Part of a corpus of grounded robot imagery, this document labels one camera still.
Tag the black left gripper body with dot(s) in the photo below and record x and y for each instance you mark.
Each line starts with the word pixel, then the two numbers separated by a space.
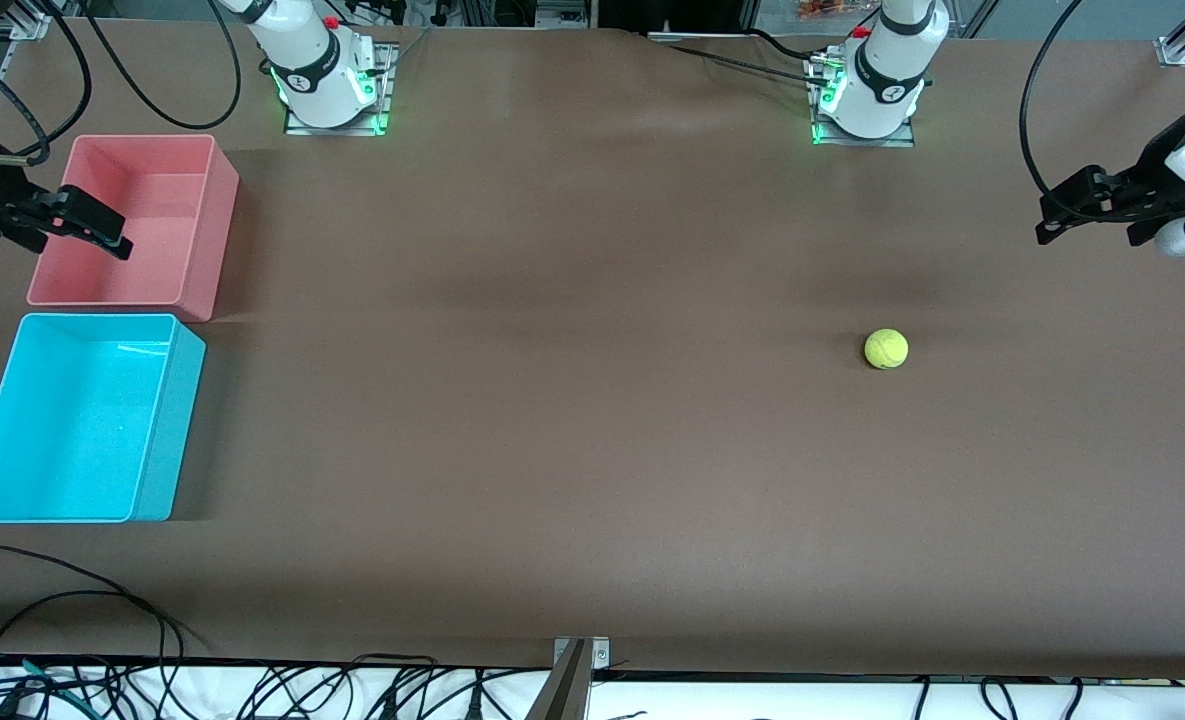
pixel 1155 178

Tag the yellow-green tennis ball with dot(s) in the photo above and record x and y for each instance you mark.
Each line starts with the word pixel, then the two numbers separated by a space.
pixel 886 349

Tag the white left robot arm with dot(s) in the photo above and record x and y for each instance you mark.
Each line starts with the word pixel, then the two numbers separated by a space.
pixel 887 70

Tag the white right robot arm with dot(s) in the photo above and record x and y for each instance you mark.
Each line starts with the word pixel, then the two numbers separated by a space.
pixel 302 60

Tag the pink plastic bin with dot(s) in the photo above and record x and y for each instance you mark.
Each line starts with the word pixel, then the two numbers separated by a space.
pixel 152 265

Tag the blue plastic bin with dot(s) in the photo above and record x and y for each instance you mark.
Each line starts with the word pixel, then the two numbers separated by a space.
pixel 72 420

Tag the orange items in clear bag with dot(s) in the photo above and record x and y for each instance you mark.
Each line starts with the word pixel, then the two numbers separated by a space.
pixel 822 8

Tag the dark metal strut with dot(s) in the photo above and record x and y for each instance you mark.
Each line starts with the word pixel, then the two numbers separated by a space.
pixel 562 695

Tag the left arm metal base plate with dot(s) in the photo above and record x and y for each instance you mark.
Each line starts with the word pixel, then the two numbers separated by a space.
pixel 907 141

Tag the small metal bracket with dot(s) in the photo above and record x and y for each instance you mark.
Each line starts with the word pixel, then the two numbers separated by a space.
pixel 600 655

